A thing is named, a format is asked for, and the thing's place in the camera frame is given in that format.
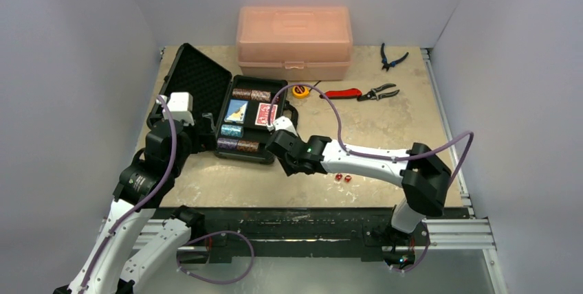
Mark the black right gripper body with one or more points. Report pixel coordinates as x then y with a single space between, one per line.
278 141

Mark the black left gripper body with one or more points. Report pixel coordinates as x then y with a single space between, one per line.
205 140

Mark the brown black chip stack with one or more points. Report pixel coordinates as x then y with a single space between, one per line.
247 146

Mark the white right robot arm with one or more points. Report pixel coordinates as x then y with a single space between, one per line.
421 174

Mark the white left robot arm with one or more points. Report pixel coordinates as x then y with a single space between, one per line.
112 267

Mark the black poker set case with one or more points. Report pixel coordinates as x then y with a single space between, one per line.
211 87

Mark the purple chip stack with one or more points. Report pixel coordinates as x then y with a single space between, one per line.
227 143

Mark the light blue chip stack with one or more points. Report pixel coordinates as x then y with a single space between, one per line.
231 130

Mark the blue playing card deck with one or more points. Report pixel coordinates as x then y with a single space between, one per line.
236 111

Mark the red playing card deck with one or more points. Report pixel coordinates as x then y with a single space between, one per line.
263 111

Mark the yellow tape measure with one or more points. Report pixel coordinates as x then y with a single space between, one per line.
301 92

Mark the brown chip stack in case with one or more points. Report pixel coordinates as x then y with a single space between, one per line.
251 94

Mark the pink plastic toolbox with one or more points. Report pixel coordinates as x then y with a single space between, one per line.
294 43

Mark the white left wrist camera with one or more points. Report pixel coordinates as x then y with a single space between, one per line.
179 106

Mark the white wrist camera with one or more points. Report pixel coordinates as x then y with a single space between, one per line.
282 123
179 106

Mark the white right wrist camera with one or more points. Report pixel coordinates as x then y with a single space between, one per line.
282 123

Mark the black table front rail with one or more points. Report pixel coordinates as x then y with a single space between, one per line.
315 232

